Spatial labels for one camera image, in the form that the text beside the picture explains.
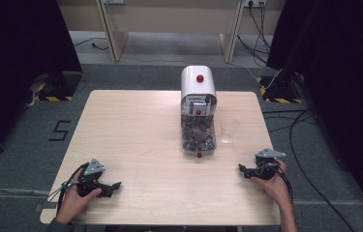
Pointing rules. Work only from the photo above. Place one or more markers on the white wall socket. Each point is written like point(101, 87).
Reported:
point(255, 2)

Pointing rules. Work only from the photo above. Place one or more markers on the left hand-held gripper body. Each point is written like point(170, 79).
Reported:
point(89, 184)

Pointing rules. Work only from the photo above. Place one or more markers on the clear glass cup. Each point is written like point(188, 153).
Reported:
point(229, 130)

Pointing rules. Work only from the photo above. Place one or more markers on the beige desk leg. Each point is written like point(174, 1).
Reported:
point(113, 32)
point(230, 38)

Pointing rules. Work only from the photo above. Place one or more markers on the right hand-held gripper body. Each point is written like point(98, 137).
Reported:
point(266, 166)

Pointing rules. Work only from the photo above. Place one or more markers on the black stand base striped tape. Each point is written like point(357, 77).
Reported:
point(60, 85)
point(282, 88)

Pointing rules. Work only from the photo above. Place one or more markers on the black curtain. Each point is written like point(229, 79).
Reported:
point(11, 74)
point(347, 96)

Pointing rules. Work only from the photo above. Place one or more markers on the person's left hand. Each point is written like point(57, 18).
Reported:
point(74, 201)

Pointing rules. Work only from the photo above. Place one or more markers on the white dispenser with red knobs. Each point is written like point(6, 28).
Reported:
point(198, 106)

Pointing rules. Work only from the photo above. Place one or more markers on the person's right hand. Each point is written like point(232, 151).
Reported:
point(274, 188)

